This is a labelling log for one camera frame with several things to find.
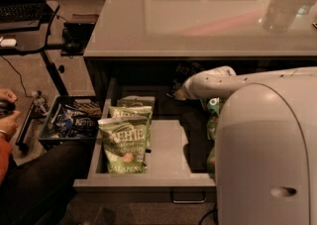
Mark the front green Dang chips bag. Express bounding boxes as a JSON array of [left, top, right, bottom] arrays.
[[206, 116, 218, 173]]

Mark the middle green Dang chips bag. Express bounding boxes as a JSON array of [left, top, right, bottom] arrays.
[[202, 97, 226, 117]]

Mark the black game controller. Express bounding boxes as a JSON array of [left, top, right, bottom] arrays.
[[0, 101, 16, 118]]

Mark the rear green Kettle bag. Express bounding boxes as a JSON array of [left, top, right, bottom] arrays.
[[117, 96, 155, 108]]

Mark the grey bin of snacks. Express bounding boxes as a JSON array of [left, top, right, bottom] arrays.
[[38, 96, 101, 150]]

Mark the person's right hand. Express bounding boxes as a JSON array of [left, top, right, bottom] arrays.
[[0, 88, 18, 103]]

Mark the green dang chips bag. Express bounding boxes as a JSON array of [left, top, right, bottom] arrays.
[[206, 116, 218, 173], [202, 97, 226, 117]]

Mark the dark Kettle bag in bin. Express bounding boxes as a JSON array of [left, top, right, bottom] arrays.
[[71, 115, 98, 137]]

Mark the black bag on floor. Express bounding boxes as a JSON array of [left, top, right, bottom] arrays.
[[61, 14, 99, 56]]

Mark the blue Kettle chip bag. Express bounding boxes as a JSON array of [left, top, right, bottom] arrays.
[[167, 61, 204, 101]]

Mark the white earbud case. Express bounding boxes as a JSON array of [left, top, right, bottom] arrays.
[[0, 39, 17, 48]]

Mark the plastic water bottle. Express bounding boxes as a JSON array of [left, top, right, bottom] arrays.
[[32, 90, 49, 116]]

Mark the front green Kettle jalapeno bag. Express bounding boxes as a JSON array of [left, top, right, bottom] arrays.
[[98, 116, 149, 174]]

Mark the open grey top drawer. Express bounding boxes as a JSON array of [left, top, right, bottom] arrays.
[[74, 77, 216, 203]]

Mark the person's left hand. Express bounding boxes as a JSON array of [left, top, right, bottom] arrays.
[[0, 111, 21, 142]]

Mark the metal drawer handle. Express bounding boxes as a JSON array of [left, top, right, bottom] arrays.
[[170, 191, 206, 204]]

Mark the black side desk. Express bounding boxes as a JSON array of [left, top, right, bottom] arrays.
[[0, 1, 68, 95]]

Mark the person's dark trousered leg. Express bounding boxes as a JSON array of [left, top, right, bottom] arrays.
[[0, 141, 92, 225]]

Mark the middle green Kettle bag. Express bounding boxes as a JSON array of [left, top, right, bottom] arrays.
[[109, 106, 153, 150]]

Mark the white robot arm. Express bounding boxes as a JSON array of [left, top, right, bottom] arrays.
[[182, 66, 317, 225]]

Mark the black floor cable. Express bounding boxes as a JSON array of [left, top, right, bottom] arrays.
[[197, 205, 219, 225]]

